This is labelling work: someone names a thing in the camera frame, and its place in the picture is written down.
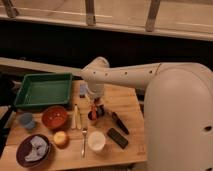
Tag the blue sponge block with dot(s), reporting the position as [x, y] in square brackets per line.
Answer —
[83, 91]

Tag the purple plate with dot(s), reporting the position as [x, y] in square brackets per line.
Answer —
[25, 147]

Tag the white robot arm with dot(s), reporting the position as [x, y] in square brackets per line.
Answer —
[178, 109]

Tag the black rectangular block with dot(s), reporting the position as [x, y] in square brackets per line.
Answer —
[117, 138]

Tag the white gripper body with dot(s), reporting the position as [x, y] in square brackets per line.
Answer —
[95, 90]

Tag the white cup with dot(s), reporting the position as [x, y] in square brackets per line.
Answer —
[96, 141]

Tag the dark round cup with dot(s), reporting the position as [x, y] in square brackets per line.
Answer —
[99, 110]

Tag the green plastic tray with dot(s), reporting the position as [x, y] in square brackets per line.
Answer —
[39, 91]

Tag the red bowl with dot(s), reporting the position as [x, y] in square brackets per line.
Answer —
[54, 117]

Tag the silver fork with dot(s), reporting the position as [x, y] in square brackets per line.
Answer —
[84, 134]

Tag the grey crumpled cloth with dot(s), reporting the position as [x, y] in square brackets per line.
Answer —
[39, 149]

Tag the blue plastic cup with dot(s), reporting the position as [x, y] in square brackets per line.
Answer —
[27, 121]

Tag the yellow round fruit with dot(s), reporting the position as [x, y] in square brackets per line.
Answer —
[60, 138]

